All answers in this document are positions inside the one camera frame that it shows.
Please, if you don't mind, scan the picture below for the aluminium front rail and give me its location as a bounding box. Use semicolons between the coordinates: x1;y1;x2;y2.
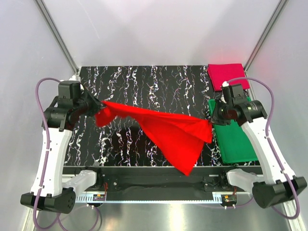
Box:
31;174;294;193

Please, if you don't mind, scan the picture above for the red t shirt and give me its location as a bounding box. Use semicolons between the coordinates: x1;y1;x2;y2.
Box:
95;101;213;176

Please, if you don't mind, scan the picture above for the left aluminium frame post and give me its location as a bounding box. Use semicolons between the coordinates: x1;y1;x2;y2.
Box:
34;0;79;74

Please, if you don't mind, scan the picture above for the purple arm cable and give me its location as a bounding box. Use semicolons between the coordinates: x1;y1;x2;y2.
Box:
31;77;103;231
192;77;300;219

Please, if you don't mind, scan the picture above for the folded magenta t shirt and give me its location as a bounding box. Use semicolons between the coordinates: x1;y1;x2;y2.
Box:
207;64;245;91

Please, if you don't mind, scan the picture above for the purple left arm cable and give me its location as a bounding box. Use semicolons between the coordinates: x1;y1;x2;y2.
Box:
31;77;103;231

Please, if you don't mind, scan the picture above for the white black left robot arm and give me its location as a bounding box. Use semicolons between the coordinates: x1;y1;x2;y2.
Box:
20;80;104;214

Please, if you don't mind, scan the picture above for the green plastic tray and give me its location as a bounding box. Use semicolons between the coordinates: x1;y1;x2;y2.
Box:
207;96;258;164

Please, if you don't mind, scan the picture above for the right aluminium frame post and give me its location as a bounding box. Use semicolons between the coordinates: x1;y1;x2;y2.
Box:
244;0;289;73

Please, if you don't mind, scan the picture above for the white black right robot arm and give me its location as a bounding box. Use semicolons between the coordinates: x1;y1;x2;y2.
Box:
210;81;308;208

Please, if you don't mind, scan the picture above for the aluminium frame post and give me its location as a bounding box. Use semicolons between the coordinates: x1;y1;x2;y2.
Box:
34;0;79;74
244;0;289;73

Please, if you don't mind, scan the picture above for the black marbled table mat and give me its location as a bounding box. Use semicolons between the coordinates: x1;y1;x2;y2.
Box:
46;64;277;174

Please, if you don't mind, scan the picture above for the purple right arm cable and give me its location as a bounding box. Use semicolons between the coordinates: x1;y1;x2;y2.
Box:
192;77;300;219

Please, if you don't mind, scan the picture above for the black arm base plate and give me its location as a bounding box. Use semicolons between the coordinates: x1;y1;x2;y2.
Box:
76;166;247;201

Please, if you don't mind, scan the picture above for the white slotted cable duct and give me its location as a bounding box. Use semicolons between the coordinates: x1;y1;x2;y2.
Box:
75;192;251;205

